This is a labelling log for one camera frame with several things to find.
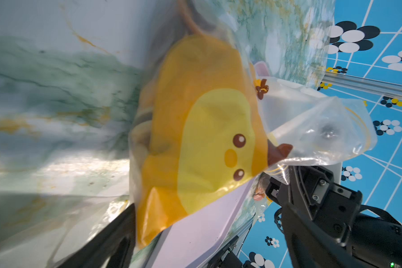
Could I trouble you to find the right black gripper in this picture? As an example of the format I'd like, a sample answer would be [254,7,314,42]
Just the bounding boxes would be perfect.
[266,166,402,268]

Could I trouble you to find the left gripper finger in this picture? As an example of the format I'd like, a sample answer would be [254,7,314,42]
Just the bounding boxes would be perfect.
[58,204,136,268]

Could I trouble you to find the ziploc bag of cookies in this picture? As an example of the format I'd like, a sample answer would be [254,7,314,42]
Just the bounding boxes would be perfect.
[129,1,377,247]

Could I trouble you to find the right ziploc cookie bag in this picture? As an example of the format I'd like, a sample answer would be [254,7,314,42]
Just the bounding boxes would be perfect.
[253,173,272,216]

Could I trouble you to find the lilac rectangular tray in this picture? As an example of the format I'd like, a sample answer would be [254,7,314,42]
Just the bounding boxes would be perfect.
[143,60,272,268]

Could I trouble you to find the right aluminium corner post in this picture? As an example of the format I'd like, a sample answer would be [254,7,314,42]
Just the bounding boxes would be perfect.
[323,72,402,99]

